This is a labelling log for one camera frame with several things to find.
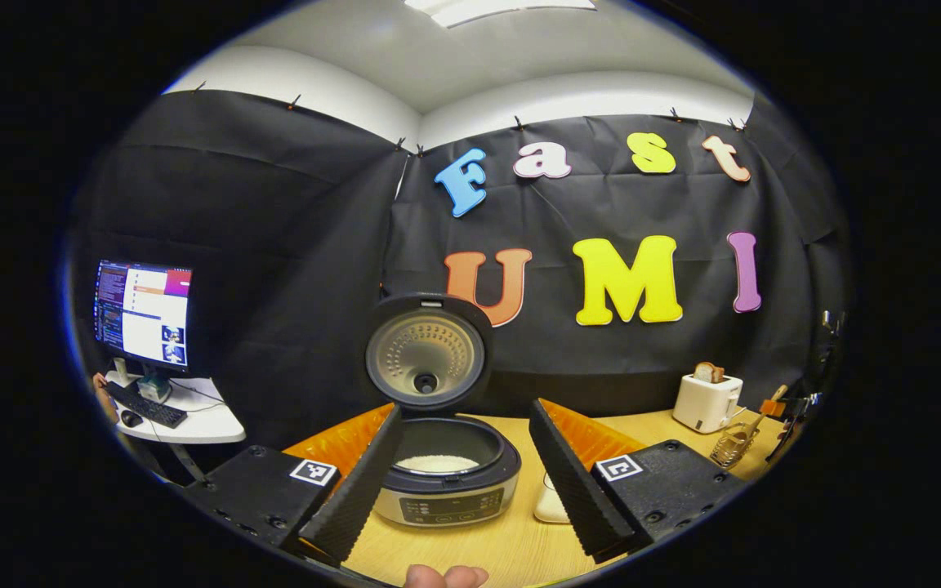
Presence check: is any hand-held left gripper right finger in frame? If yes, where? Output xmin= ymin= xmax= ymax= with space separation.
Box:
xmin=528 ymin=398 xmax=749 ymax=564

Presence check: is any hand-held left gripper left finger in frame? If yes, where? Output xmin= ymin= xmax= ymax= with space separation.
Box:
xmin=185 ymin=403 xmax=404 ymax=566

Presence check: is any wooden spoon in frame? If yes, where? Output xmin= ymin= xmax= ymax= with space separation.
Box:
xmin=744 ymin=384 xmax=790 ymax=438

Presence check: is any clear plastic rice container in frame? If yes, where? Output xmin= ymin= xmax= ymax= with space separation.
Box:
xmin=533 ymin=472 xmax=571 ymax=524

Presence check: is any metal chopstick holder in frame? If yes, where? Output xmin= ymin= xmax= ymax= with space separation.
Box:
xmin=710 ymin=422 xmax=757 ymax=470

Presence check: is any white rice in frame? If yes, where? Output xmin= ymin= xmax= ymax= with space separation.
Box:
xmin=395 ymin=454 xmax=481 ymax=474

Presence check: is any silver rice cooker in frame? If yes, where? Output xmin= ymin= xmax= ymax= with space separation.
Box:
xmin=364 ymin=292 xmax=523 ymax=528

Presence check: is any white toaster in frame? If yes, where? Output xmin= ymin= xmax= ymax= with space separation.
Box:
xmin=672 ymin=373 xmax=744 ymax=434

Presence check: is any white side desk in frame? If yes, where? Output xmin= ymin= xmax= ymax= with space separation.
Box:
xmin=105 ymin=372 xmax=248 ymax=483

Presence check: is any black keyboard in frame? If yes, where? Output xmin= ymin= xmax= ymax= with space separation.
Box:
xmin=105 ymin=381 xmax=189 ymax=430

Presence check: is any monitor stand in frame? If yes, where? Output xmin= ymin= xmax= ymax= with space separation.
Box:
xmin=137 ymin=363 xmax=173 ymax=403

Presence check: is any black backdrop cloth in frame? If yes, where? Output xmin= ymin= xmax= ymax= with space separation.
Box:
xmin=66 ymin=88 xmax=847 ymax=458

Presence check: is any computer monitor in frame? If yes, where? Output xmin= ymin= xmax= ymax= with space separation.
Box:
xmin=93 ymin=259 xmax=194 ymax=375

